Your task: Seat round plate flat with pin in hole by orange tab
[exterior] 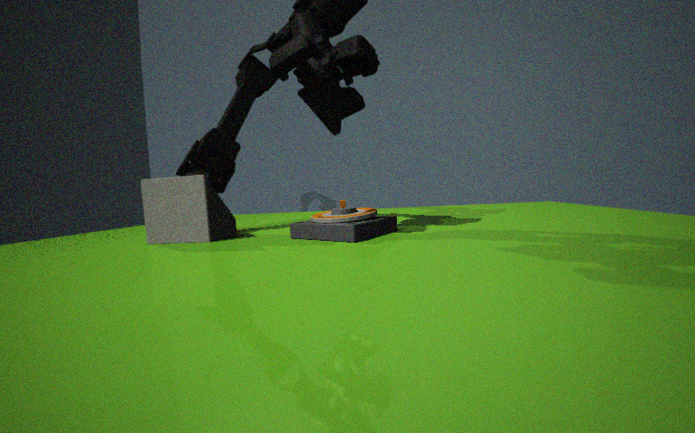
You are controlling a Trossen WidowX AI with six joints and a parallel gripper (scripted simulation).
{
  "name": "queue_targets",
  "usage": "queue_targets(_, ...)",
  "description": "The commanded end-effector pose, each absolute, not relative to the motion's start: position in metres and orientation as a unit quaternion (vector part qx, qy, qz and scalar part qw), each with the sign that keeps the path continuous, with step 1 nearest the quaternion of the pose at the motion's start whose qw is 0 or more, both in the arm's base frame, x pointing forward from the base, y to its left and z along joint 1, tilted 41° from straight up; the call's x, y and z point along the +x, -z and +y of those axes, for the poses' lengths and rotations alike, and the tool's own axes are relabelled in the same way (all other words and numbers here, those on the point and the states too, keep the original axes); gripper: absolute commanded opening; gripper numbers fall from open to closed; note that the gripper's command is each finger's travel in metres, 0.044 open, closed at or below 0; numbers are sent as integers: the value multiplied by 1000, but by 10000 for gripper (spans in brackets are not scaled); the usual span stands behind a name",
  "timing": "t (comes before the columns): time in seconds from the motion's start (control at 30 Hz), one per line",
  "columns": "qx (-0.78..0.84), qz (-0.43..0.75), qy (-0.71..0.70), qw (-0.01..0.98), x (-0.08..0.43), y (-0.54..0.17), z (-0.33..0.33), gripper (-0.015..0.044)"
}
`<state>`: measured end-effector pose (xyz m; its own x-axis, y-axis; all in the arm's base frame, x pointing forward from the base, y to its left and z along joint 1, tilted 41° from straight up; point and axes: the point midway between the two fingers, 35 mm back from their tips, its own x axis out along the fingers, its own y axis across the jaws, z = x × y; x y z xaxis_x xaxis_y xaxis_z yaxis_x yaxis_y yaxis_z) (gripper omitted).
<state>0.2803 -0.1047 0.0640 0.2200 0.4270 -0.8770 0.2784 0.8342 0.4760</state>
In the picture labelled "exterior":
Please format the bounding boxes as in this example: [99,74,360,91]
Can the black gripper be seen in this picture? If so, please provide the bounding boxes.
[269,34,366,135]

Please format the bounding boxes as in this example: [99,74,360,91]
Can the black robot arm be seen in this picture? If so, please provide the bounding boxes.
[176,0,380,193]

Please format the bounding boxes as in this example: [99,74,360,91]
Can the orange round plate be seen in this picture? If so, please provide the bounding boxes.
[310,200,377,223]

